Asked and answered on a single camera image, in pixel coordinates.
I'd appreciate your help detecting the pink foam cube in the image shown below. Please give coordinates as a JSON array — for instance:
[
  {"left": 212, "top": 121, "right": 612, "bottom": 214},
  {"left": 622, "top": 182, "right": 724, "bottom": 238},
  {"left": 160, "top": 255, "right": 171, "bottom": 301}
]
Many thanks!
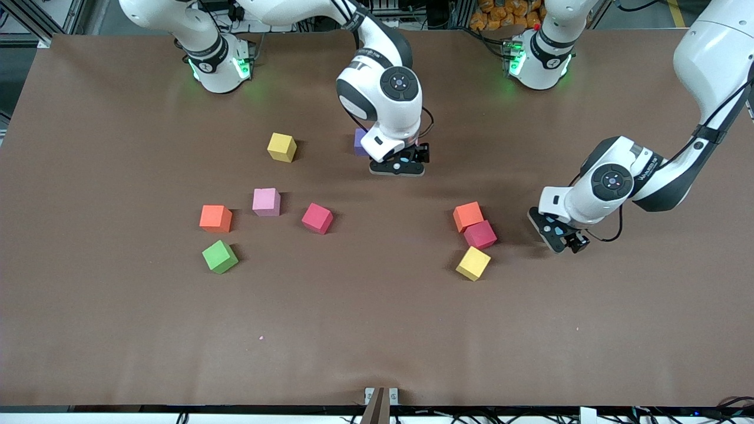
[{"left": 253, "top": 188, "right": 282, "bottom": 217}]

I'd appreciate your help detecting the orange foam cube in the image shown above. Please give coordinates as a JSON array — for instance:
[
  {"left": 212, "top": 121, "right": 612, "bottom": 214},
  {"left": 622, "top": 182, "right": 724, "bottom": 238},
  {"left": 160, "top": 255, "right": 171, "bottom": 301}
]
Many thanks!
[
  {"left": 199, "top": 205, "right": 233, "bottom": 233},
  {"left": 453, "top": 201, "right": 485, "bottom": 233}
]

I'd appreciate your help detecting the red foam cube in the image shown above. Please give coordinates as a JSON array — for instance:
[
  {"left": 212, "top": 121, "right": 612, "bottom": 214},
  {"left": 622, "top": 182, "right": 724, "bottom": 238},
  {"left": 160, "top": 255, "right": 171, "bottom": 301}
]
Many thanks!
[
  {"left": 464, "top": 220, "right": 498, "bottom": 250},
  {"left": 302, "top": 203, "right": 334, "bottom": 235}
]

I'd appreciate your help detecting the yellow foam cube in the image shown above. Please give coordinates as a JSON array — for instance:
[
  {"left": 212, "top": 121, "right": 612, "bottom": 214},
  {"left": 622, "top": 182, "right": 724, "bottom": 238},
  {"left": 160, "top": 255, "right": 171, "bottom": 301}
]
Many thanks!
[
  {"left": 456, "top": 246, "right": 491, "bottom": 281},
  {"left": 267, "top": 131, "right": 299, "bottom": 164}
]

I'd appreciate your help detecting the bag of orange snacks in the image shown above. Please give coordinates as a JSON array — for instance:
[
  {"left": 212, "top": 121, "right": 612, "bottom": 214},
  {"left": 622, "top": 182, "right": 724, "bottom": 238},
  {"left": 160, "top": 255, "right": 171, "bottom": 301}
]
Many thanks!
[{"left": 469, "top": 0, "right": 543, "bottom": 31}]

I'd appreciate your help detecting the green foam cube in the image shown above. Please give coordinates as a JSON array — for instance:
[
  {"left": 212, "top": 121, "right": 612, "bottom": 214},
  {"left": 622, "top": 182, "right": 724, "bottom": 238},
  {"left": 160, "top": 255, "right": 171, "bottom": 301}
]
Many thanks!
[{"left": 202, "top": 240, "right": 239, "bottom": 274}]

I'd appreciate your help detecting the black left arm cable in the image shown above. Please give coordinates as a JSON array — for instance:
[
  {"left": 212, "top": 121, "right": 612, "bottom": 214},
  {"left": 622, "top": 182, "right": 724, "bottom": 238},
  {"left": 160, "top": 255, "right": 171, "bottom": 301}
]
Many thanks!
[{"left": 589, "top": 206, "right": 624, "bottom": 242}]

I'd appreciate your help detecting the metal bracket with post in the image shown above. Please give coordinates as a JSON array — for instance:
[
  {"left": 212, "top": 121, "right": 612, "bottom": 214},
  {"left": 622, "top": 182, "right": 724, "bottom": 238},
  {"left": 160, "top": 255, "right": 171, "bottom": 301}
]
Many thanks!
[{"left": 364, "top": 387, "right": 399, "bottom": 424}]

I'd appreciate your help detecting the aluminium frame strut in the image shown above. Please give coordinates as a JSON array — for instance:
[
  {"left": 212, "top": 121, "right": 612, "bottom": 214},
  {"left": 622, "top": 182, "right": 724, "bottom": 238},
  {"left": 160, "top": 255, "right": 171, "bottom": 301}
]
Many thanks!
[{"left": 0, "top": 0, "right": 54, "bottom": 48}]

